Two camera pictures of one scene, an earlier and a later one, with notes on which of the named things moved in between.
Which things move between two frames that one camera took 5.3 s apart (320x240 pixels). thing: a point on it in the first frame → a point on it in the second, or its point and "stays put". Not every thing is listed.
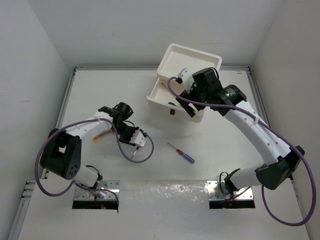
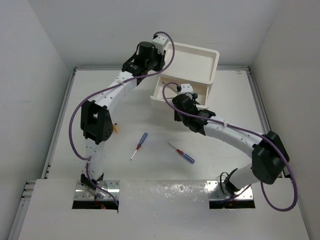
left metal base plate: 103,190 stays put
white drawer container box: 177,58 stays put
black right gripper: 187,106 → 177,116
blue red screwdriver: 183,155 stays put
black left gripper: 128,140 → 161,57
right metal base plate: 217,191 stays put
